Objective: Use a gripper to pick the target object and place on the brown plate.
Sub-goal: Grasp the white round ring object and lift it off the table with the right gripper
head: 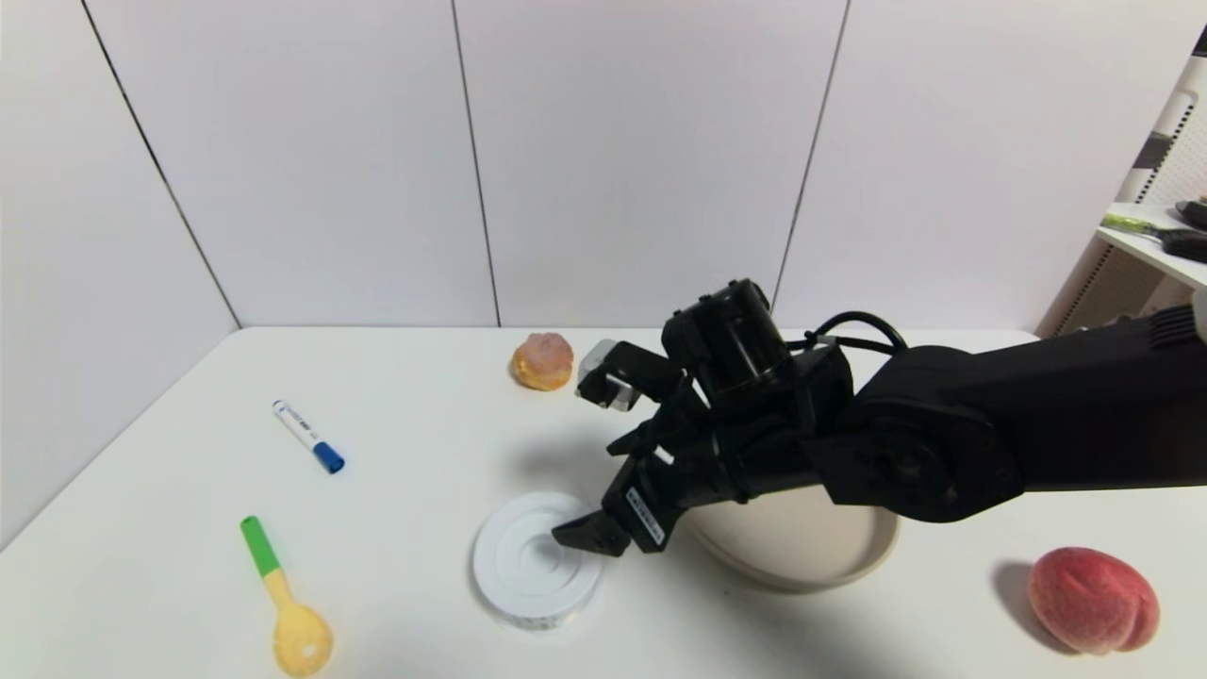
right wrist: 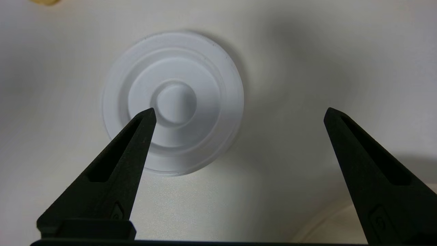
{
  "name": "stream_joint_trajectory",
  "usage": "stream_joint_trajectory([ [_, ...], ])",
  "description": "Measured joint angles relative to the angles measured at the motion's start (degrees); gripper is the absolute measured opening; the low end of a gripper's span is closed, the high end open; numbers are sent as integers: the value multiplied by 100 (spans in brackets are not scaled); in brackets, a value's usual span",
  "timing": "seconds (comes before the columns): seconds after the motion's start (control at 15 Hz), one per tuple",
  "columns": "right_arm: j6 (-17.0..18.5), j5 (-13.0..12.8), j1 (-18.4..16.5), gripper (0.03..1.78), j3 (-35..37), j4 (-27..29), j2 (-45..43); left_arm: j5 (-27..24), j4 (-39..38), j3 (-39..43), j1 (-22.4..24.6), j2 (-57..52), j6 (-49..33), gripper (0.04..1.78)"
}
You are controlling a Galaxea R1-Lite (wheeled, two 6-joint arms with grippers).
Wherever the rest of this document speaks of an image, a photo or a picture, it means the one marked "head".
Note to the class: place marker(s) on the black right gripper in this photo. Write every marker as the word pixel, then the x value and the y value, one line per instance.
pixel 642 516

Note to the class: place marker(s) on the white round lidded container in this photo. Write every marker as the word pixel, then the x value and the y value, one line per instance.
pixel 514 566

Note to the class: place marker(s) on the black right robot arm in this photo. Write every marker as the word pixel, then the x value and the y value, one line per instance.
pixel 1037 424

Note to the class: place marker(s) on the brown round plate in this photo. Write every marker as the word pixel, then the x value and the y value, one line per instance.
pixel 801 556

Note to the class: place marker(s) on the dark round object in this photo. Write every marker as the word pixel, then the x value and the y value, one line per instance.
pixel 1193 212

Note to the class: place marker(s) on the pink frosted pastry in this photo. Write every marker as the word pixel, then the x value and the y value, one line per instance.
pixel 542 361

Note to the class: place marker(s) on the white marker with blue cap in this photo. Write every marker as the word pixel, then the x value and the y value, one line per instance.
pixel 304 434

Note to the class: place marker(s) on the red peach fruit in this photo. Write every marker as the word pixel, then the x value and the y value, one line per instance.
pixel 1089 599

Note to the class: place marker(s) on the black brush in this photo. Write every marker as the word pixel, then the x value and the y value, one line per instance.
pixel 1186 245

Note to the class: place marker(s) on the white perforated panel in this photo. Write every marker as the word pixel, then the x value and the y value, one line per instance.
pixel 1183 156

